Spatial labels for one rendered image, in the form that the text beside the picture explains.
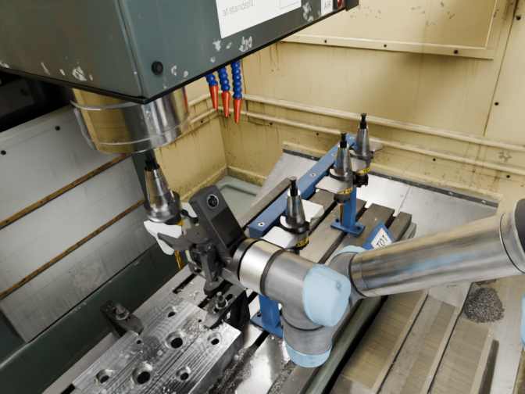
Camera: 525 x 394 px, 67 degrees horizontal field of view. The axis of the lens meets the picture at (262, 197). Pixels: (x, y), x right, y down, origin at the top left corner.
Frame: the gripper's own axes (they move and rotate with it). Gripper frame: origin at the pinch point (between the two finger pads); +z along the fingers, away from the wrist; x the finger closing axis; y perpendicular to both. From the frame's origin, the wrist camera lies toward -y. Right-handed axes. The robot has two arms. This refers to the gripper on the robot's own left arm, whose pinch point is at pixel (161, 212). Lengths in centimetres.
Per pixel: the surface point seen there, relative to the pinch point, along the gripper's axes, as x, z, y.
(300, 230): 19.7, -16.6, 11.7
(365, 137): 54, -15, 7
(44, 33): -12.5, -8.4, -34.1
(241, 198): 90, 64, 76
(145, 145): -4.3, -7.5, -17.4
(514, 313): 73, -60, 67
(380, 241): 54, -22, 40
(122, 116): -5.8, -6.5, -22.0
